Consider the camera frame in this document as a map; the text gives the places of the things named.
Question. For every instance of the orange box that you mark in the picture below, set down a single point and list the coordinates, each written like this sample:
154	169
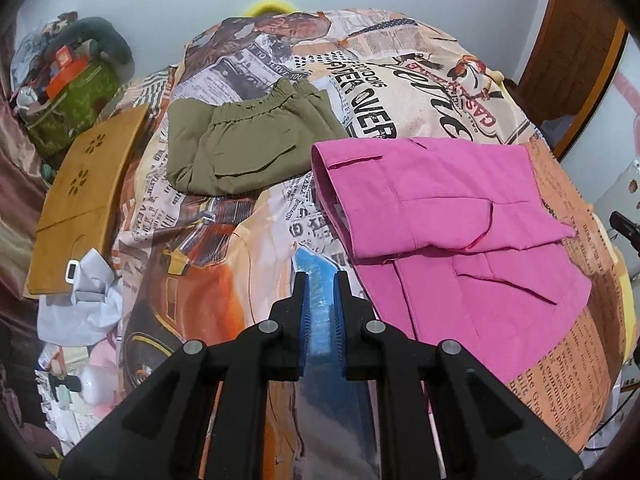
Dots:
67	72

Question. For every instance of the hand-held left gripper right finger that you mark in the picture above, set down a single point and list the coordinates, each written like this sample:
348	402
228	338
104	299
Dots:
344	310

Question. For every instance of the printed blanket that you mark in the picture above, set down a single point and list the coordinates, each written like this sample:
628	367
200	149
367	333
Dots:
200	240

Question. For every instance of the green patterned bag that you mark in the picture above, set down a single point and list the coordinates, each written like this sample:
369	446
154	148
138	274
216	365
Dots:
75	105

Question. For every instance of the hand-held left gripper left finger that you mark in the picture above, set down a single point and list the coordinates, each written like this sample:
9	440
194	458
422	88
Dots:
295	310

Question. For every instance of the wooden board with flower cutouts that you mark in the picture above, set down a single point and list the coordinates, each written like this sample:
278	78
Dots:
85	195

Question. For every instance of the white crumpled cloth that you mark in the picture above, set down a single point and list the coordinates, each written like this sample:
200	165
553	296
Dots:
80	320

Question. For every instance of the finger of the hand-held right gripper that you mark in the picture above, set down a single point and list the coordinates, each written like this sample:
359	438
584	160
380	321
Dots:
625	225

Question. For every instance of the grey neck pillow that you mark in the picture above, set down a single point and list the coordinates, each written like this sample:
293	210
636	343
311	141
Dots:
107	35

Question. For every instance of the pink pants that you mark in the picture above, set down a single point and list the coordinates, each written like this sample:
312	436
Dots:
440	200

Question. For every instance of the brown satin curtain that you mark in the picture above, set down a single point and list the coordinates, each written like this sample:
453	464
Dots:
20	200

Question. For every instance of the olive green pants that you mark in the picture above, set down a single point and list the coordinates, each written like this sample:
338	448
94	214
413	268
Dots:
240	150

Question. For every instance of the yellow round object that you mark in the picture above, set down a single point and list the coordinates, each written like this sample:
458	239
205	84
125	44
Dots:
267	7

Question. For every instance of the pile of papers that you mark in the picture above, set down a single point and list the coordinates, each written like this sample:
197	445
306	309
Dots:
65	420

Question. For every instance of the white printed pillow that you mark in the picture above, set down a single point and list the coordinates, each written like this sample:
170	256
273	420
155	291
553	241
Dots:
620	190

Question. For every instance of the brown wooden door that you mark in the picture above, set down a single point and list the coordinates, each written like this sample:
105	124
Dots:
575	60

